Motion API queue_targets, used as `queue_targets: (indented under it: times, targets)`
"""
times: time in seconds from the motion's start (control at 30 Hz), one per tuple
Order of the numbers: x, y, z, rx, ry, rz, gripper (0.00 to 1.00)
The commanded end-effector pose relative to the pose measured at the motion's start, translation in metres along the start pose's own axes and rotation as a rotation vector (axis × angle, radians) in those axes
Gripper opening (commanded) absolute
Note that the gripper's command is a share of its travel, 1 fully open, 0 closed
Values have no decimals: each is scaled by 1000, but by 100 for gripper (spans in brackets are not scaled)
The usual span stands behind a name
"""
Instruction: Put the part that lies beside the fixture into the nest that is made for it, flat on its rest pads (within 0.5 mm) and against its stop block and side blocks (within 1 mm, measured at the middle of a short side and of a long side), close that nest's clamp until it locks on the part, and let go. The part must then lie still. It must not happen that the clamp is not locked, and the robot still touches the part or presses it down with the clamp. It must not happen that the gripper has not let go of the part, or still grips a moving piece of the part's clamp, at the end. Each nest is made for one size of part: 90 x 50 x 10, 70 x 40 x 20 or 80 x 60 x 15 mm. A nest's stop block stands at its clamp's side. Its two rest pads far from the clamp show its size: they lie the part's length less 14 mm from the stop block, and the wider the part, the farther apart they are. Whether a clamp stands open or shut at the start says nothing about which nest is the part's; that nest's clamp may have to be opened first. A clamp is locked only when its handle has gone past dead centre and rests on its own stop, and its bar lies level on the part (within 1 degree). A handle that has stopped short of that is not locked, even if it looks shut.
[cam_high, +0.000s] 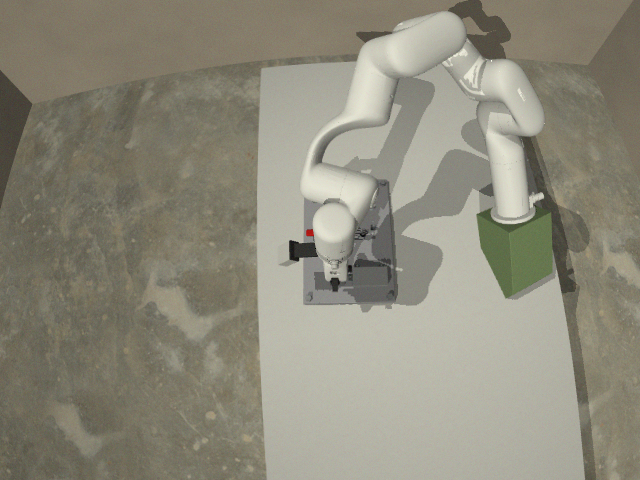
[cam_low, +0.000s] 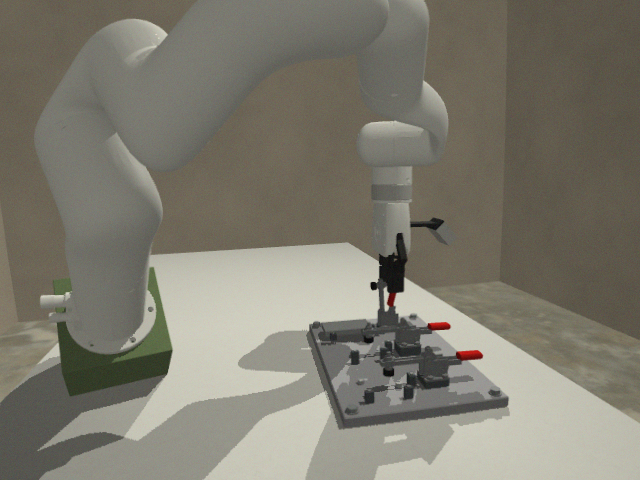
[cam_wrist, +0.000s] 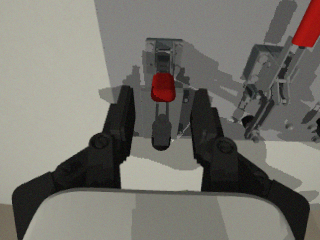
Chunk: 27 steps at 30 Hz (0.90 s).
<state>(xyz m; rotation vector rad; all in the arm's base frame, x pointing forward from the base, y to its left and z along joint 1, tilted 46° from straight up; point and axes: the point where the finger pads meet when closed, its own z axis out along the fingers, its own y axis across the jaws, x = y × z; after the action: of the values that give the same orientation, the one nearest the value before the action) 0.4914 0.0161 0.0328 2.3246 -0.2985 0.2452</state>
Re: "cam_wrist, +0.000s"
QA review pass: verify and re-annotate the grey fixture plate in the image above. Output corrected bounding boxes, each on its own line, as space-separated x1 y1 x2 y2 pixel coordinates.
94 0 320 142

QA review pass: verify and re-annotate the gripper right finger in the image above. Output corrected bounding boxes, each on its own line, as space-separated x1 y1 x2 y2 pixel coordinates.
190 88 310 240

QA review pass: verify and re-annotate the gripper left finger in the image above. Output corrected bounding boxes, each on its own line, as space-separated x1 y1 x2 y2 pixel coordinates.
12 86 136 240

